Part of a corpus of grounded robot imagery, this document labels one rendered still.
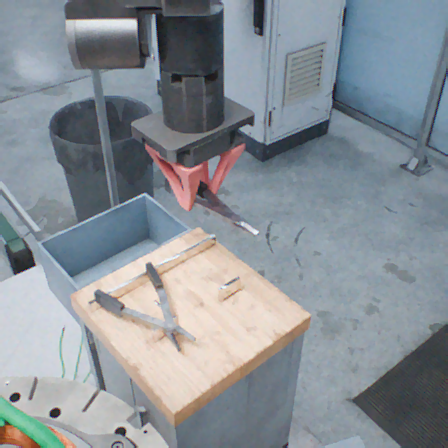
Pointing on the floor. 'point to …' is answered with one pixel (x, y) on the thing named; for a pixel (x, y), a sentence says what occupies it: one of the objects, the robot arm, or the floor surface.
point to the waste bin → (81, 193)
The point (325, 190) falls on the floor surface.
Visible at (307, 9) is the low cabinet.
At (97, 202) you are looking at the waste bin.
